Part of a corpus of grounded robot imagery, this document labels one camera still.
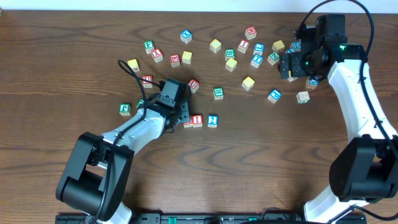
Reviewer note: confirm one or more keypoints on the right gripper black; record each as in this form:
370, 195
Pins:
285, 65

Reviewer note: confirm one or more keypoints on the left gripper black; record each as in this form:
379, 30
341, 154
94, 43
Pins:
184, 111

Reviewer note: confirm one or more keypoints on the red i block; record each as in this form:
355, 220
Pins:
243, 46
197, 121

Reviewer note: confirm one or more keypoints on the red A block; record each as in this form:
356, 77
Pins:
188, 125

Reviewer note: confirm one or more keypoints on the blue 2 block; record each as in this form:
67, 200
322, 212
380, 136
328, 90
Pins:
212, 121

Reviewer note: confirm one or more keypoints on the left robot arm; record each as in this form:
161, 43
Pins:
95, 176

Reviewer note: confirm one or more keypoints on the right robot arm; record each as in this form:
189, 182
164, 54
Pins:
366, 170

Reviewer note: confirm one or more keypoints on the blue D block upper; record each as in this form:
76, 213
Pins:
296, 46

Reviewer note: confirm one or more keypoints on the blue d block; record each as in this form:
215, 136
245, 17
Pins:
312, 82
296, 46

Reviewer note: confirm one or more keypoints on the blue D block right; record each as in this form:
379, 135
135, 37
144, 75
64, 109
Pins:
312, 82

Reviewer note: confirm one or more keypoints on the red U block centre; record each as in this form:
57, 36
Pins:
194, 85

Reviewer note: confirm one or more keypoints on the red u block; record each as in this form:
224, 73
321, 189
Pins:
147, 83
194, 85

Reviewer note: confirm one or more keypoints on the blue S block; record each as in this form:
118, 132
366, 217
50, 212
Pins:
289, 51

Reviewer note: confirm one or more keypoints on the yellow K block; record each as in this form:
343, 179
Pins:
291, 78

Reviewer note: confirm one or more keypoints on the red U block left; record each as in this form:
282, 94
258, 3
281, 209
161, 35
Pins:
147, 83

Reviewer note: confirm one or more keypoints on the red block beside yellow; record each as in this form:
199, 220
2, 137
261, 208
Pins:
175, 60

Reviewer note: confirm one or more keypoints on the green N block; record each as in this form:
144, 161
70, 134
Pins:
140, 102

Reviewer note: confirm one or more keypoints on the yellow block upper right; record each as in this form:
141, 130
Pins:
278, 46

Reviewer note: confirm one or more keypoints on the green Z block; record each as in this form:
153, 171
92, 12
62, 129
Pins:
273, 58

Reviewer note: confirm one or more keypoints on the plain L 7 block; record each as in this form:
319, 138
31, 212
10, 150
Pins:
303, 97

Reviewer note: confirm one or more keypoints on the yellow block upper left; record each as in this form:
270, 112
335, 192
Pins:
187, 57

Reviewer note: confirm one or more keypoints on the red X block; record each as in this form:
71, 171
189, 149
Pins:
157, 55

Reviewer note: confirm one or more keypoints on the green R block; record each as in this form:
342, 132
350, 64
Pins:
218, 93

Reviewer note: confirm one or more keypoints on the blue P block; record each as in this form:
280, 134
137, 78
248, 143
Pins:
274, 96

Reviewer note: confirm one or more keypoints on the yellow block far left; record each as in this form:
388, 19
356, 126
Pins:
133, 64

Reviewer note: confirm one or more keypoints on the green J block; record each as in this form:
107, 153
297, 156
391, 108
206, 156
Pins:
125, 109

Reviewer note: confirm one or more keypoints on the blue L block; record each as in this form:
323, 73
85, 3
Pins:
258, 48

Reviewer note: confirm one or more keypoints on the green F block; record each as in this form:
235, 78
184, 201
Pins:
149, 46

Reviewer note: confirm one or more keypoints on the blue T block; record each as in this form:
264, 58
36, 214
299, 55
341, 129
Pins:
256, 60

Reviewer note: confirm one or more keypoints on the blue X block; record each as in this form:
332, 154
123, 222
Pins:
186, 36

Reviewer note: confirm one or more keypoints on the yellow block upper centre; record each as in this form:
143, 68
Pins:
215, 45

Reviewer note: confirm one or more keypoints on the yellow O block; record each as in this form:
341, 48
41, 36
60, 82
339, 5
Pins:
231, 64

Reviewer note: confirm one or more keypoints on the red M block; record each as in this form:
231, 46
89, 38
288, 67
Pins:
250, 33

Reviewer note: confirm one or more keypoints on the green B block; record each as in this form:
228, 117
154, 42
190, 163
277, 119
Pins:
229, 53

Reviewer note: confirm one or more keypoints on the yellow S block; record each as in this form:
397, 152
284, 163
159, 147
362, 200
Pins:
248, 83

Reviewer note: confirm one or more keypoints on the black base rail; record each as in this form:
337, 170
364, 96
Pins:
155, 218

